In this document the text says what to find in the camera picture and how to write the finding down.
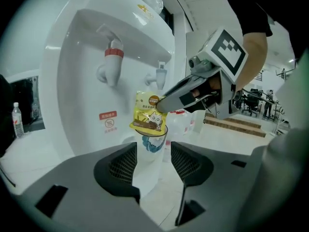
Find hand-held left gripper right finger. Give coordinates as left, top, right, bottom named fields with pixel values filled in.
left=170, top=141, right=271, bottom=232

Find yellow snack packet item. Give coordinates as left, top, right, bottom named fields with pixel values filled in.
left=129, top=90, right=168, bottom=132

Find wooden steps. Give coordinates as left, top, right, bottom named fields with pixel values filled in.
left=203, top=112, right=267, bottom=138

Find small clear plastic bottle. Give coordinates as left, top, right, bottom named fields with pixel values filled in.
left=12, top=102, right=25, bottom=139

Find small white tap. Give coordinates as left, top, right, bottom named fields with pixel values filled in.
left=145, top=61, right=168, bottom=90

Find white tap with red ring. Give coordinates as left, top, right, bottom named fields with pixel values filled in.
left=96, top=24, right=125, bottom=87

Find empty clear water jug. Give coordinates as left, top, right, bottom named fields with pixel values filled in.
left=166, top=110, right=201, bottom=143

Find person's black shirt sleeve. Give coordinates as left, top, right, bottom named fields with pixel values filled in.
left=222, top=0, right=274, bottom=37

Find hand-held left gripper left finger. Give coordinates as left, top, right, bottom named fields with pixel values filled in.
left=16, top=141, right=162, bottom=232

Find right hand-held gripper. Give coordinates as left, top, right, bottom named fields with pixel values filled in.
left=156, top=28, right=249, bottom=120

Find black office chair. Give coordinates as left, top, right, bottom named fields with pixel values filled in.
left=242, top=88, right=261, bottom=117

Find person's right forearm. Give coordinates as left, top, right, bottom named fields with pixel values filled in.
left=234, top=32, right=269, bottom=93

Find person's right hand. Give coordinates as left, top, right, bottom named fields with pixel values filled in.
left=208, top=76, right=222, bottom=91

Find metal railing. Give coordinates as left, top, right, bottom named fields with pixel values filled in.
left=242, top=88, right=292, bottom=135

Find white water dispenser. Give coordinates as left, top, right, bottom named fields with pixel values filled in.
left=39, top=0, right=176, bottom=160

